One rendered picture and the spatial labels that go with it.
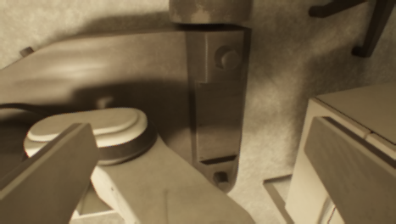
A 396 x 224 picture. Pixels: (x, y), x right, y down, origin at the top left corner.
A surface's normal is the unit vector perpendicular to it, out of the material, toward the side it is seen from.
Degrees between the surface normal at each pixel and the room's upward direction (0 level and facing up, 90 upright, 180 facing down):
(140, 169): 90
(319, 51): 0
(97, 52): 0
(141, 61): 0
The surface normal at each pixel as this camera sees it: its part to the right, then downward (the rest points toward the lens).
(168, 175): -0.03, -0.88
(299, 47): 0.21, 0.47
